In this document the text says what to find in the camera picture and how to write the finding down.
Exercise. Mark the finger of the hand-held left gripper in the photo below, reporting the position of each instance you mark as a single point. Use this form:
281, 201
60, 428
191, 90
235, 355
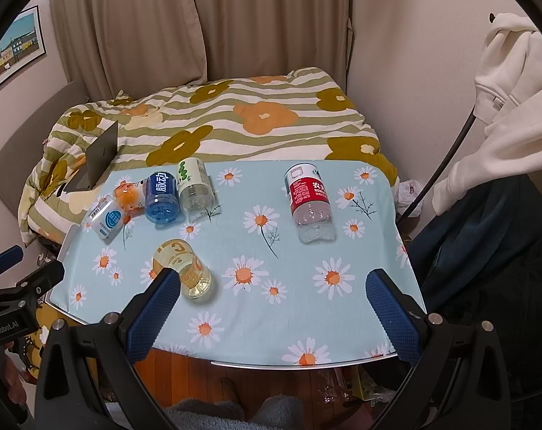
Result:
4, 258
40, 280

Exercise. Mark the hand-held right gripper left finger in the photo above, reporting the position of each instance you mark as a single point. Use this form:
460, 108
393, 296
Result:
156, 313

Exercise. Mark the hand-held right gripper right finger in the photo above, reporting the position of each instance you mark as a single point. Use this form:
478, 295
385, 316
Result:
392, 318

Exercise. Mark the yellow drink bottle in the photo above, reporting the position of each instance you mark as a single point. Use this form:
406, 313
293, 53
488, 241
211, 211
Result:
181, 257

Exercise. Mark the white bottle blue label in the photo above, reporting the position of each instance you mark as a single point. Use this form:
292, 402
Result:
104, 219

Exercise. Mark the dark jacket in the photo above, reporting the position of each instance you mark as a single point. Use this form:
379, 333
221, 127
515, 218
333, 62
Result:
490, 277

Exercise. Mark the daisy print tablecloth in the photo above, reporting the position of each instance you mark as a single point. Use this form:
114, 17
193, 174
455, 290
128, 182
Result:
298, 251

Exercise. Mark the blue plastic bottle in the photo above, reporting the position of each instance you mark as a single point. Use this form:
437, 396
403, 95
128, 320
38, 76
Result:
161, 197

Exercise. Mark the grey padded headboard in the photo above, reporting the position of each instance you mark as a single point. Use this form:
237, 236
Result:
24, 143

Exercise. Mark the orange drink bottle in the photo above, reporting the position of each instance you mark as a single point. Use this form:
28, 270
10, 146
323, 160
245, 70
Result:
128, 198

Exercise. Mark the white plastic bag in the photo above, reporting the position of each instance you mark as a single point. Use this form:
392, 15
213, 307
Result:
406, 195

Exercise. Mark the person's grey fleece trousers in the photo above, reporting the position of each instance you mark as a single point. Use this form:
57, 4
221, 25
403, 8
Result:
235, 414

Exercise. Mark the green label clear bottle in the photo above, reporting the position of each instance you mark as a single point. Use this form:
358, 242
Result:
195, 183

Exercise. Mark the grey laptop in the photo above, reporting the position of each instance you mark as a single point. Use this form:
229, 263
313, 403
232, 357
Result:
101, 152

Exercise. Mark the red label water bottle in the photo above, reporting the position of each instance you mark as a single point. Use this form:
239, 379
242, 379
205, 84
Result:
307, 197

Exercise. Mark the black curved tube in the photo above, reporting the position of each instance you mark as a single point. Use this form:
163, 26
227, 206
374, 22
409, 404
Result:
450, 152

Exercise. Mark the floral striped blanket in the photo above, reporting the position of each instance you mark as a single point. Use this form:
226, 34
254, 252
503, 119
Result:
235, 121

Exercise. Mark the white hoodie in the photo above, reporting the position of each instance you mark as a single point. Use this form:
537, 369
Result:
513, 112

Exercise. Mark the beige curtain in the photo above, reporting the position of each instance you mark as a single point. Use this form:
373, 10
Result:
127, 27
275, 22

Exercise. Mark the wall poster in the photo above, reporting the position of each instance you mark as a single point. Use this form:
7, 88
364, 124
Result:
15, 49

